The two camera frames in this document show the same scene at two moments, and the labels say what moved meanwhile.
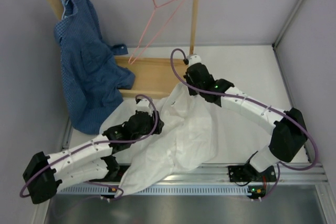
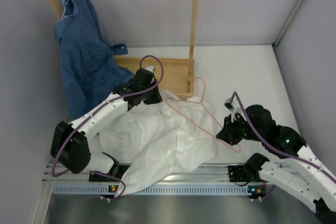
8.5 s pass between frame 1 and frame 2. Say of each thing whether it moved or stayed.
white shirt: stayed
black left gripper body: moved
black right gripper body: moved
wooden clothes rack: stayed
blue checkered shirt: stayed
